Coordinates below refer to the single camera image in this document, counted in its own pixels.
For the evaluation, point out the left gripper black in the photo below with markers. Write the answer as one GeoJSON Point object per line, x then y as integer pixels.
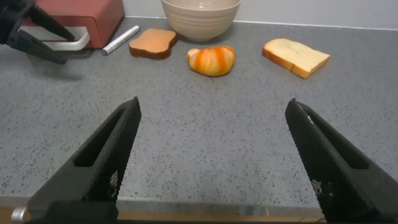
{"type": "Point", "coordinates": [12, 15]}

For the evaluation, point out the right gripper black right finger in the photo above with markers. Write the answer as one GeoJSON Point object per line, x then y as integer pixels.
{"type": "Point", "coordinates": [342, 174]}

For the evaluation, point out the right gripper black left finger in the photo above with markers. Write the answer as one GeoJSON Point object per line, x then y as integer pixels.
{"type": "Point", "coordinates": [93, 174]}

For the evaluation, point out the red drawer cabinet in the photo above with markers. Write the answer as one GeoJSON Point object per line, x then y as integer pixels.
{"type": "Point", "coordinates": [102, 15]}

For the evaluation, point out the white marker pen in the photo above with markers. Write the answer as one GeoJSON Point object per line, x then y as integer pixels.
{"type": "Point", "coordinates": [121, 40]}

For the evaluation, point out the brown toast slice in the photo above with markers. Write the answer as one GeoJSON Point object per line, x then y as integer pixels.
{"type": "Point", "coordinates": [152, 43]}

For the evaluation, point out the white bread slice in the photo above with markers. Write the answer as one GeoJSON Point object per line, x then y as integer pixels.
{"type": "Point", "coordinates": [293, 56]}

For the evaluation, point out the beige ribbed bowl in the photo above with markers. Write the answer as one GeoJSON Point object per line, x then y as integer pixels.
{"type": "Point", "coordinates": [200, 25]}

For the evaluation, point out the orange striped croissant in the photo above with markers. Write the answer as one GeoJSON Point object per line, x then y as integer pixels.
{"type": "Point", "coordinates": [211, 61]}

